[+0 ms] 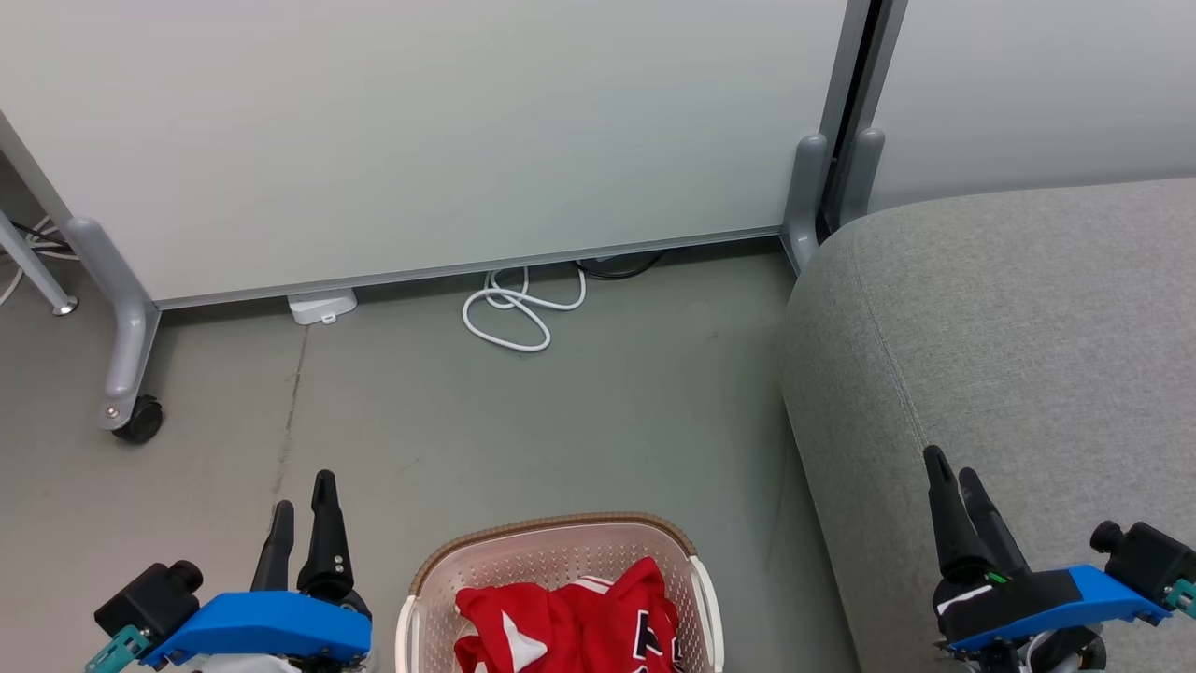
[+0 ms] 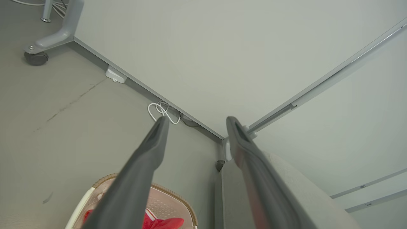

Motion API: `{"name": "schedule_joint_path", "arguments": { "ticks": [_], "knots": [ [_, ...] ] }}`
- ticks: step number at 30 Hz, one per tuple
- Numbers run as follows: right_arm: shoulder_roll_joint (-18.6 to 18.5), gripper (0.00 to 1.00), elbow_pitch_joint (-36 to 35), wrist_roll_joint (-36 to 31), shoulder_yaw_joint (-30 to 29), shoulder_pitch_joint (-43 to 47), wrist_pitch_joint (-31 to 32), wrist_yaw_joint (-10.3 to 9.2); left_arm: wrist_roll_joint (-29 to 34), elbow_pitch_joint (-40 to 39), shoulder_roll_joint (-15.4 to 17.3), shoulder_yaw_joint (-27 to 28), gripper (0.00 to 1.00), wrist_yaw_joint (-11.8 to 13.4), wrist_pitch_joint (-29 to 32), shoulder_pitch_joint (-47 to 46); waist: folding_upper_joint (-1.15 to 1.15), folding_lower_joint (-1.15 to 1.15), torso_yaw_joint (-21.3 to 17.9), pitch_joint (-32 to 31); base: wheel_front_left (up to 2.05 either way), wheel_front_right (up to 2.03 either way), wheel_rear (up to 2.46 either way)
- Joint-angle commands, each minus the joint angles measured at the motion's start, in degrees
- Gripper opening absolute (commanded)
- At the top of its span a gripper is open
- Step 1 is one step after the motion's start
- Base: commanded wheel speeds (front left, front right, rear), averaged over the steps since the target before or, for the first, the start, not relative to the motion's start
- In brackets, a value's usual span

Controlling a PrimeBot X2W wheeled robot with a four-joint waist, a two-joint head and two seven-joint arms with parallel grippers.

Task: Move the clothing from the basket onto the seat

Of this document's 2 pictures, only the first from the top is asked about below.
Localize black caster wheel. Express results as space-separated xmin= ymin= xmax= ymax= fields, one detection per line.
xmin=111 ymin=394 xmax=165 ymax=446

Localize white power adapter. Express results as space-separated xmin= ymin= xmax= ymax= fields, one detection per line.
xmin=286 ymin=289 xmax=360 ymax=326

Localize red and white jersey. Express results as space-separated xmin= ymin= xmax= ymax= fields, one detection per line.
xmin=454 ymin=556 xmax=684 ymax=673

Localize grey metal table leg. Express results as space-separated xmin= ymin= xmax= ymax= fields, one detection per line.
xmin=0 ymin=209 xmax=79 ymax=317

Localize grey partition foot with caster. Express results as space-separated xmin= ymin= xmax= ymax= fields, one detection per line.
xmin=64 ymin=216 xmax=163 ymax=434

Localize wide white partition panel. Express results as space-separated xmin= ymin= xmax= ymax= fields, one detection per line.
xmin=0 ymin=0 xmax=876 ymax=310

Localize white coiled cable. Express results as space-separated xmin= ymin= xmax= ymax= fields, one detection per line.
xmin=462 ymin=265 xmax=589 ymax=354

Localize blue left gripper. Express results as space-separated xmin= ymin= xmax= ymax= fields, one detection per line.
xmin=140 ymin=469 xmax=373 ymax=670

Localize grey fabric sofa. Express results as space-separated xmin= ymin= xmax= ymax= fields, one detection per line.
xmin=779 ymin=177 xmax=1196 ymax=673

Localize cream laundry basket brown rim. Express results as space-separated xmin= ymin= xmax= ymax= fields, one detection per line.
xmin=394 ymin=511 xmax=726 ymax=673

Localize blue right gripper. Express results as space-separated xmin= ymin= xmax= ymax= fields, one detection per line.
xmin=922 ymin=445 xmax=1175 ymax=654

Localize narrow white partition panel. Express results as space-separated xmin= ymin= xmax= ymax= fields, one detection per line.
xmin=841 ymin=0 xmax=1196 ymax=227

